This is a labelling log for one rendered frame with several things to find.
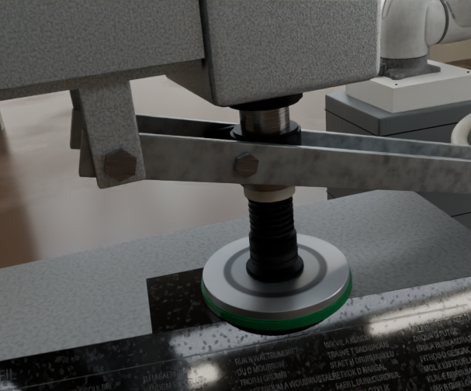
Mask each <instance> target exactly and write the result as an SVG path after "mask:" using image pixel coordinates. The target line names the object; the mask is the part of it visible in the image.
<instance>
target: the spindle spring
mask: <svg viewBox="0 0 471 391"><path fill-rule="evenodd" d="M279 204H280V205H279ZM277 205H278V206H277ZM248 206H249V208H248V211H249V217H250V220H249V222H250V228H251V235H252V236H253V237H254V238H256V239H259V240H279V239H282V238H284V237H287V236H289V235H290V234H291V233H292V232H293V230H294V219H293V197H292V196H291V197H289V198H288V199H284V200H282V201H278V202H255V201H252V200H250V199H248ZM260 206H271V207H260ZM279 210H280V211H279ZM276 211H278V212H276ZM259 212H260V213H259ZM272 212H274V213H272ZM259 217H260V218H259ZM274 217H276V218H274ZM262 218H271V219H262ZM261 223H262V224H261ZM272 223H274V224H272ZM280 227H281V228H280ZM277 228H278V229H277ZM262 229H263V230H262ZM273 229H275V230H273ZM276 234H277V235H276ZM265 235H272V236H265Z"/></svg>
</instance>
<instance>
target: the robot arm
mask: <svg viewBox="0 0 471 391"><path fill-rule="evenodd" d="M468 39H471V0H384V3H383V7H382V10H381V28H380V62H379V73H378V75H381V76H384V77H387V78H391V79H392V80H400V79H403V78H409V77H413V76H418V75H423V74H430V73H437V72H440V71H441V68H440V67H439V66H435V65H432V64H428V56H427V53H428V47H431V46H433V45H434V44H443V43H454V42H459V41H463V40H468Z"/></svg>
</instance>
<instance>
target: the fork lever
mask: <svg viewBox="0 0 471 391"><path fill-rule="evenodd" d="M135 114H136V119H137V128H138V132H139V137H140V145H141V150H142V155H143V159H144V167H145V172H146V178H145V179H144V180H161V181H179V182H215V183H233V184H252V185H288V186H306V187H325V188H343V189H378V190H397V191H415V192H450V193H469V194H471V145H465V144H449V143H441V142H432V141H424V140H408V139H400V138H391V137H375V136H367V135H358V134H350V133H335V132H326V131H318V130H302V129H301V140H302V146H297V145H288V144H269V143H259V142H249V141H239V140H220V139H210V138H204V132H205V131H207V130H215V129H219V128H223V127H227V126H234V125H238V124H239V123H228V122H220V121H212V120H203V119H187V118H179V117H170V116H155V115H147V114H138V113H135ZM70 148H71V149H77V150H80V158H79V169H78V173H79V176H80V177H88V178H95V170H94V167H93V163H92V156H91V152H90V149H89V145H88V138H87V134H86V131H85V124H84V120H83V116H82V113H81V108H72V113H71V135H70ZM136 164H137V158H136V157H135V156H133V155H132V154H131V153H129V152H127V151H125V150H124V149H123V148H120V149H118V150H116V151H113V152H112V153H109V154H107V155H106V162H105V173H106V174H107V175H108V176H110V177H112V178H114V179H115V180H117V181H118V182H121V181H123V180H125V179H127V178H130V177H132V176H134V175H135V171H136Z"/></svg>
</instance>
